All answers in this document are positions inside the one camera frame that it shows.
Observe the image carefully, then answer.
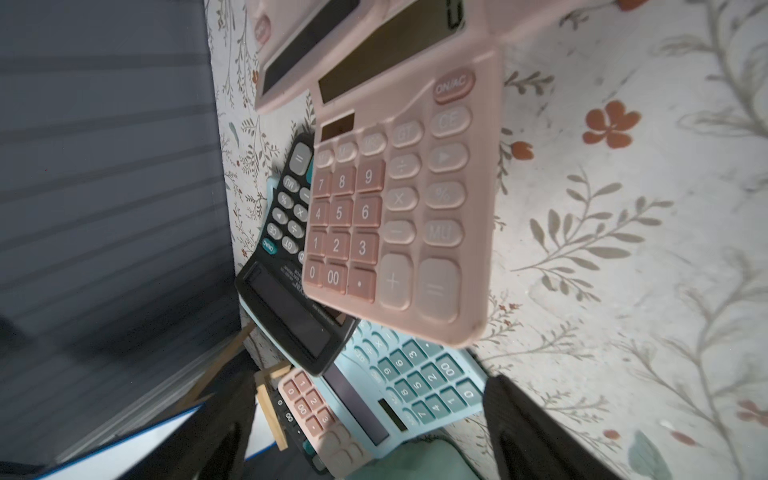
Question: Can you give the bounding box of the mint green storage box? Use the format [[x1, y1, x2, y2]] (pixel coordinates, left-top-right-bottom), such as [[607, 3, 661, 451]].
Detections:
[[348, 439, 479, 480]]

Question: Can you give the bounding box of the black calculator back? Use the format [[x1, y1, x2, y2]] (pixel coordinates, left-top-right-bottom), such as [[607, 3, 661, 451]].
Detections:
[[235, 133, 360, 376]]

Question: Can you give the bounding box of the teal calculator back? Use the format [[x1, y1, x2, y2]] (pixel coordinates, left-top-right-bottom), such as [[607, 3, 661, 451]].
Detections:
[[323, 320, 488, 460]]

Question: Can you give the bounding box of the pink calculator back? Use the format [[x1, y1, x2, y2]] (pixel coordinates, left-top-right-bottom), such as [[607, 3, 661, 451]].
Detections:
[[246, 0, 389, 114]]

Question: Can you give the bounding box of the small pink calculator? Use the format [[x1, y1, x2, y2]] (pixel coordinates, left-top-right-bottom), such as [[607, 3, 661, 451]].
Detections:
[[278, 368, 373, 479]]

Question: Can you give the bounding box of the blue framed whiteboard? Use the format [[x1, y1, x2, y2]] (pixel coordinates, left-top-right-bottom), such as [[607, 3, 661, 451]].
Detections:
[[34, 405, 276, 479]]

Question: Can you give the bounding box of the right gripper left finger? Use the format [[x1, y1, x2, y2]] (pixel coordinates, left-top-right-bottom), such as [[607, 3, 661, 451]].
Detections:
[[121, 371, 256, 479]]

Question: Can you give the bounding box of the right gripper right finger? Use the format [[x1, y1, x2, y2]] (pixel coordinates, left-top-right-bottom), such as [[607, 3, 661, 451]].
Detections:
[[483, 375, 618, 480]]

